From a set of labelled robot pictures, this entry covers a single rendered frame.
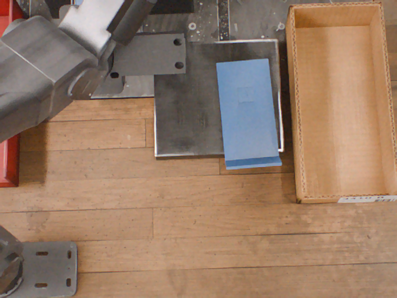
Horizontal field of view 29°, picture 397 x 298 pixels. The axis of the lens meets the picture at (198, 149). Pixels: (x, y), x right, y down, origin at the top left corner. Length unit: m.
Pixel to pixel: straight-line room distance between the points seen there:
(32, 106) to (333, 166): 0.47
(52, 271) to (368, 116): 0.46
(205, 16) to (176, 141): 0.19
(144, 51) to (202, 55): 0.23
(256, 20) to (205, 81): 0.12
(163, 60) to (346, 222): 0.34
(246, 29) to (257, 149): 0.18
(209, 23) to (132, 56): 0.28
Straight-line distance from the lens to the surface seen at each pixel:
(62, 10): 0.87
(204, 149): 1.00
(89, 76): 0.71
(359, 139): 1.03
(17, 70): 0.68
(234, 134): 1.00
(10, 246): 0.87
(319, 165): 1.01
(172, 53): 0.82
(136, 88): 1.05
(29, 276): 1.01
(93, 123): 1.04
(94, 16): 0.74
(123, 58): 0.82
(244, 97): 1.01
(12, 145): 1.01
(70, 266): 1.00
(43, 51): 0.69
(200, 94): 1.02
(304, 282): 0.99
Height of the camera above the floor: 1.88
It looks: 75 degrees down
